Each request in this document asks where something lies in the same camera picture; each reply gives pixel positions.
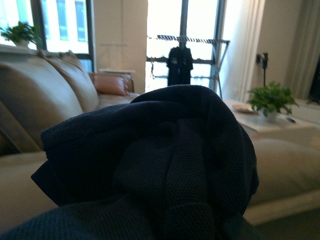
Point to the dark navy clothing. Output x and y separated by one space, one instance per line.
173 164

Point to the metal clothes drying rack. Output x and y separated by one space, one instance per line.
218 53

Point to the black hanging garment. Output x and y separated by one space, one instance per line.
180 64

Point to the potted plant on table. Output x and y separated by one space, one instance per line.
270 100

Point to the black floor stand device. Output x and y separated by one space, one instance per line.
262 59

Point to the beige sofa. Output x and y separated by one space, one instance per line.
38 91

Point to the black remote control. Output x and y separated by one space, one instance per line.
291 120

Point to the white curtain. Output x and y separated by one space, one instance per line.
242 27

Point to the white coffee table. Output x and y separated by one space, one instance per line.
258 123

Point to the potted plant on windowsill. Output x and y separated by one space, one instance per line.
21 32

